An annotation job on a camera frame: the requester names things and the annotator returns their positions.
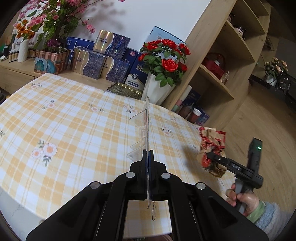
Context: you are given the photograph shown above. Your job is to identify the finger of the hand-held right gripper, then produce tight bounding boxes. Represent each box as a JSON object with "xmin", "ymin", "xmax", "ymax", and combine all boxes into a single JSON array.
[{"xmin": 207, "ymin": 152, "xmax": 241, "ymax": 173}]

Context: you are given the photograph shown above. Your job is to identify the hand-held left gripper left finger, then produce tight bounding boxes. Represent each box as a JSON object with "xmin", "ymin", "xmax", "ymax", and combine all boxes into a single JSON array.
[{"xmin": 25, "ymin": 149, "xmax": 148, "ymax": 241}]

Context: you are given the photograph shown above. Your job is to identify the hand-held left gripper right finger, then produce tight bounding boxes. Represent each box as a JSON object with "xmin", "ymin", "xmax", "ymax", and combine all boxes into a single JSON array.
[{"xmin": 149, "ymin": 150, "xmax": 269, "ymax": 241}]

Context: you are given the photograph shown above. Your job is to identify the tan red wrapping paper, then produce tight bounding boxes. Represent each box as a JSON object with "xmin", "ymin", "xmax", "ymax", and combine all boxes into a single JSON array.
[{"xmin": 198, "ymin": 127, "xmax": 228, "ymax": 178}]

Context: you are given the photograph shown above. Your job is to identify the clear plastic packaging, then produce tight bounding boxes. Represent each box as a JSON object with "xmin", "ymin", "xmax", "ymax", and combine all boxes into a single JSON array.
[{"xmin": 127, "ymin": 96, "xmax": 160, "ymax": 220}]

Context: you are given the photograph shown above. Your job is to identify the person's right forearm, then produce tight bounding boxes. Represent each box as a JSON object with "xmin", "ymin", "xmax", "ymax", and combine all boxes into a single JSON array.
[{"xmin": 245, "ymin": 201, "xmax": 288, "ymax": 237}]

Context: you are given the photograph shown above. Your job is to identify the person's right hand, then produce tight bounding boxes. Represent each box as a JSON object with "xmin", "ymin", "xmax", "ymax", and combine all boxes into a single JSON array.
[{"xmin": 225, "ymin": 183, "xmax": 259, "ymax": 216}]

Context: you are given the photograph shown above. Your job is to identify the small blue box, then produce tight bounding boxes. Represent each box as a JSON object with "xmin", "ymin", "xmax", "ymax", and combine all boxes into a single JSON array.
[{"xmin": 198, "ymin": 111, "xmax": 210, "ymax": 126}]

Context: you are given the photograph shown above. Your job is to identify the red cup white lid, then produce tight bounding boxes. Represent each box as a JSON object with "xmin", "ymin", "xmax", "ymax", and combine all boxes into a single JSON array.
[{"xmin": 188, "ymin": 108, "xmax": 200, "ymax": 123}]

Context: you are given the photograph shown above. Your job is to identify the brown cup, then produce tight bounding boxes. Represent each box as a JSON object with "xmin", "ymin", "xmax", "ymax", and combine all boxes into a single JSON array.
[{"xmin": 179, "ymin": 104, "xmax": 191, "ymax": 117}]

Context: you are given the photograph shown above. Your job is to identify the dark blue printed box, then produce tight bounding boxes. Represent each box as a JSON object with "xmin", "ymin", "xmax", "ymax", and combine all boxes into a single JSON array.
[{"xmin": 185, "ymin": 89, "xmax": 201, "ymax": 109}]

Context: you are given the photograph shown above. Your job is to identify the wooden shelf unit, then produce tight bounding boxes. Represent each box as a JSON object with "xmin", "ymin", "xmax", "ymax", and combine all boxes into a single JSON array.
[{"xmin": 162, "ymin": 0, "xmax": 271, "ymax": 121}]

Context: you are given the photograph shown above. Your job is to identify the black counter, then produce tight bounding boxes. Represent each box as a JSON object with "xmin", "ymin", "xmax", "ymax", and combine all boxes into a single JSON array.
[{"xmin": 250, "ymin": 74, "xmax": 296, "ymax": 107}]

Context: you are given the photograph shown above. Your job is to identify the yellow plaid tablecloth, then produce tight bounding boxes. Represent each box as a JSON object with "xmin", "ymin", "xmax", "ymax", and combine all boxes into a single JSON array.
[{"xmin": 0, "ymin": 73, "xmax": 234, "ymax": 239}]

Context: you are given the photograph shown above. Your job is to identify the white faceted vase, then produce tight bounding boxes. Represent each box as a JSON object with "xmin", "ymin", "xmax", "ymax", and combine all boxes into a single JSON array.
[{"xmin": 142, "ymin": 73, "xmax": 176, "ymax": 105}]

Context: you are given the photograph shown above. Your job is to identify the gold scalloped tray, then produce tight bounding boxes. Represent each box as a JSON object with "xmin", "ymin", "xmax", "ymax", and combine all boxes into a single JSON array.
[{"xmin": 107, "ymin": 82, "xmax": 142, "ymax": 100}]

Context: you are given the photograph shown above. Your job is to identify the white flower pot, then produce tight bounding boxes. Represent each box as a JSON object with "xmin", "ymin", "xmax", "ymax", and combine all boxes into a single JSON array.
[{"xmin": 265, "ymin": 75, "xmax": 278, "ymax": 87}]

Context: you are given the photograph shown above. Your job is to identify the blue white large box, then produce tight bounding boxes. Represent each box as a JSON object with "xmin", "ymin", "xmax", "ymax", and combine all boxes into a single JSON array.
[{"xmin": 124, "ymin": 71, "xmax": 148, "ymax": 91}]

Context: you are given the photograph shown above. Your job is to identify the pale pink rose bouquet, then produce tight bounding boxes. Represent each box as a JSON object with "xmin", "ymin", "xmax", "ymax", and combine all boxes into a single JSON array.
[{"xmin": 264, "ymin": 57, "xmax": 289, "ymax": 78}]

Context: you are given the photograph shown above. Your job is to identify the red glass jar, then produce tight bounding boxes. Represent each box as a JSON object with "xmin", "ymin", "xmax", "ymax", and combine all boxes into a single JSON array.
[{"xmin": 202, "ymin": 53, "xmax": 226, "ymax": 72}]

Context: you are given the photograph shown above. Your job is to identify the red rose bouquet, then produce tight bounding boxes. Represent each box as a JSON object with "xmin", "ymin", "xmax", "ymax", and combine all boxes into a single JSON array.
[{"xmin": 139, "ymin": 39, "xmax": 191, "ymax": 87}]

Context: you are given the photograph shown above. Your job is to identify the stack of blue gift boxes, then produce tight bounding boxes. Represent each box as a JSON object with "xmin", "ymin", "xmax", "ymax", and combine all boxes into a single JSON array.
[{"xmin": 67, "ymin": 30, "xmax": 148, "ymax": 84}]

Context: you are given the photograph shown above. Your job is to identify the light blue board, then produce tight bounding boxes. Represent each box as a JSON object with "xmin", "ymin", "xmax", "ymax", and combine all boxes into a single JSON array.
[{"xmin": 148, "ymin": 26, "xmax": 186, "ymax": 45}]

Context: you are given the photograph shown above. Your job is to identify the copper teal box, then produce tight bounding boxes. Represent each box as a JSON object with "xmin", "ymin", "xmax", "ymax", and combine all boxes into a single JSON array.
[{"xmin": 35, "ymin": 46, "xmax": 71, "ymax": 75}]

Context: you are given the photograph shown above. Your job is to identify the purple flowers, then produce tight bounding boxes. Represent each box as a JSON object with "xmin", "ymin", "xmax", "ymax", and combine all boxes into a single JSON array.
[{"xmin": 46, "ymin": 38, "xmax": 61, "ymax": 49}]

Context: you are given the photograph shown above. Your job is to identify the wooden sideboard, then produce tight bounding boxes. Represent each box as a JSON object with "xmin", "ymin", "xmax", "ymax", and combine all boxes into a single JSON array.
[{"xmin": 0, "ymin": 61, "xmax": 114, "ymax": 95}]

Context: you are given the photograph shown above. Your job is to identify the pink blossom plant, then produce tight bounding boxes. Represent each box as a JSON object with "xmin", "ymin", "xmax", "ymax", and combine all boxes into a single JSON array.
[{"xmin": 16, "ymin": 0, "xmax": 125, "ymax": 50}]

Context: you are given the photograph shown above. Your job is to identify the row of small bottles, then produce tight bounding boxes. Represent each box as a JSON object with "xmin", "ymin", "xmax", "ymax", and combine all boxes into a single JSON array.
[{"xmin": 0, "ymin": 47, "xmax": 21, "ymax": 63}]

